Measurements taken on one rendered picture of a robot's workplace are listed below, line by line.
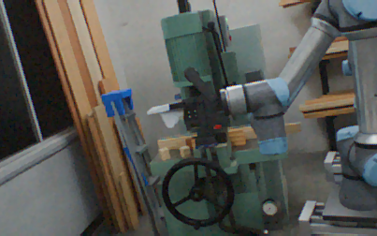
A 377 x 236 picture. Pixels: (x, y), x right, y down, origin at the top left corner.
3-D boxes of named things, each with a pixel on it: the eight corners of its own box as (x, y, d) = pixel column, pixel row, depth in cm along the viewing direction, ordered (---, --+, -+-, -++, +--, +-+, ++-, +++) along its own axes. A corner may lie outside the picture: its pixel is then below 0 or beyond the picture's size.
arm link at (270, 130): (283, 142, 107) (277, 104, 105) (292, 154, 96) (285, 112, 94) (255, 147, 107) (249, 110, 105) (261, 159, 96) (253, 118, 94)
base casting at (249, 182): (160, 202, 172) (155, 184, 171) (184, 159, 227) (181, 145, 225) (259, 191, 162) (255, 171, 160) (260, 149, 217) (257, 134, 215)
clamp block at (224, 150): (195, 170, 155) (191, 150, 153) (201, 160, 168) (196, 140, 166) (231, 167, 152) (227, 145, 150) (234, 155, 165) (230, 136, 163)
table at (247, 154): (145, 184, 161) (142, 170, 160) (163, 160, 190) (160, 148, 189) (291, 166, 147) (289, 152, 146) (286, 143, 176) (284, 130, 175)
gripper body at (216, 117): (183, 131, 95) (231, 123, 94) (177, 98, 95) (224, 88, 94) (186, 128, 103) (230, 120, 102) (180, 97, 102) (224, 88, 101)
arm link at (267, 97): (293, 110, 93) (287, 77, 92) (249, 119, 94) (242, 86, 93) (286, 105, 101) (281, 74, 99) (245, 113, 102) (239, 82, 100)
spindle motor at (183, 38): (170, 90, 167) (154, 19, 161) (179, 84, 184) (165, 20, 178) (209, 83, 163) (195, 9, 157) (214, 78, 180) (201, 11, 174)
